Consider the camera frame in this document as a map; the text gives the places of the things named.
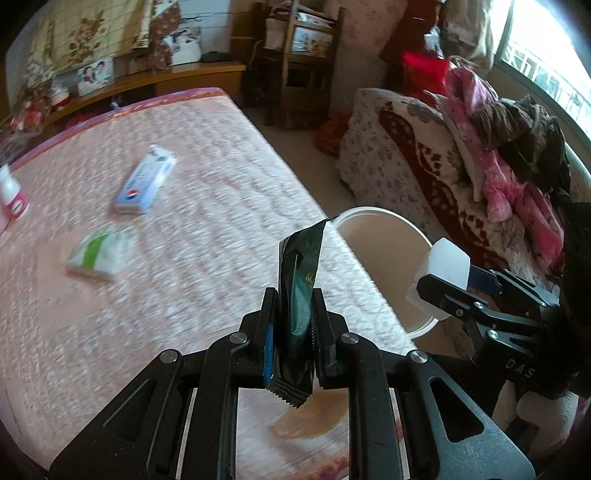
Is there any white printed bag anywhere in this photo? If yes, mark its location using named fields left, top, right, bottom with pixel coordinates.
left=164, top=25, right=204, bottom=65

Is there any framed photo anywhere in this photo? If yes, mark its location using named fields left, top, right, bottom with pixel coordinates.
left=76, top=59, right=115, bottom=97

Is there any pink quilted mattress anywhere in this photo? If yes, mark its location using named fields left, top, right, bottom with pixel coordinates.
left=0, top=88, right=416, bottom=480

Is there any white green tissue packet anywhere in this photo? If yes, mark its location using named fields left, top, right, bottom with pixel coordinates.
left=66, top=229, right=134, bottom=282

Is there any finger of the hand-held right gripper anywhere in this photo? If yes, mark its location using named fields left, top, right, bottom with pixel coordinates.
left=416, top=274, right=555, bottom=385
left=468, top=265, right=561, bottom=311

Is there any window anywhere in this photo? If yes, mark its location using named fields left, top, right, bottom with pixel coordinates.
left=494, top=0, right=591, bottom=139

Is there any cream plastic bucket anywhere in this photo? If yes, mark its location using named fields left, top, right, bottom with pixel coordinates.
left=333, top=207, right=437, bottom=337

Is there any brown garment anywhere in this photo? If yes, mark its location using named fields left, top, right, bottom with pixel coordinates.
left=471, top=95, right=573, bottom=195

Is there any floral printed box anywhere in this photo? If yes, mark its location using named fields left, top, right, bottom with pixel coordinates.
left=293, top=27, right=335, bottom=58

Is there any cream floral blanket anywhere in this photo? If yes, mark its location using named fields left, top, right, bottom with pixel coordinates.
left=28, top=0, right=153, bottom=75

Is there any wooden headboard shelf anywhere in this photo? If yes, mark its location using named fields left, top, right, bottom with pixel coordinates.
left=41, top=62, right=247, bottom=134

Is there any beige hanging garment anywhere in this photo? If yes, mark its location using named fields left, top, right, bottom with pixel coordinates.
left=438, top=0, right=497, bottom=70

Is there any pile of clothes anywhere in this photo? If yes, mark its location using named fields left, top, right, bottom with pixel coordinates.
left=438, top=67, right=566, bottom=264

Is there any brown floral cloth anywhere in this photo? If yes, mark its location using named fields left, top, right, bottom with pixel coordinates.
left=148, top=2, right=183, bottom=70

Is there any bright red bag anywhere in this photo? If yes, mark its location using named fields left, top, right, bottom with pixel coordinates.
left=401, top=51, right=451, bottom=95

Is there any red bag on floor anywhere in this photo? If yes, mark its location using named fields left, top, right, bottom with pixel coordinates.
left=315, top=112, right=354, bottom=158

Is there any red patterned packet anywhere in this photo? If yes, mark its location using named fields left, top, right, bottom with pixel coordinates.
left=11, top=104, right=47, bottom=132

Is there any sofa with floral cover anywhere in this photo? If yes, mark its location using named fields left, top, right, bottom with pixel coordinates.
left=337, top=88, right=591, bottom=365

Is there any dark green foil packet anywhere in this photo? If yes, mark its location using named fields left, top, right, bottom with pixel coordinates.
left=269, top=218, right=329, bottom=409

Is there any dark red hanging garment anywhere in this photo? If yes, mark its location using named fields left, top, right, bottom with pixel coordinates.
left=381, top=0, right=439, bottom=61

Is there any dark wooden rack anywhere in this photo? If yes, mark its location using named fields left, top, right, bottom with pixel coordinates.
left=252, top=0, right=346, bottom=130

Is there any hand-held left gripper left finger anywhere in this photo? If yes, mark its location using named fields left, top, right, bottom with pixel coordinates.
left=48, top=286, right=280, bottom=480

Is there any white blue toothpaste box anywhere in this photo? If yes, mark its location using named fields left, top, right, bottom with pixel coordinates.
left=112, top=144, right=177, bottom=214

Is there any pink bottle white cap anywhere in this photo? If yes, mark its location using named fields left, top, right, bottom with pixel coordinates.
left=0, top=165, right=23, bottom=232

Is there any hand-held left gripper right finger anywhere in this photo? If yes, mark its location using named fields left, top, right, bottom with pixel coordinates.
left=311, top=286, right=536, bottom=480

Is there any pink floral curtain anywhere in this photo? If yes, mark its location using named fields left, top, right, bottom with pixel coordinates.
left=323, top=0, right=407, bottom=51

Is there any white foam block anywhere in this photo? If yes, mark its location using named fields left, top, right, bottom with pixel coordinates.
left=406, top=237, right=472, bottom=321

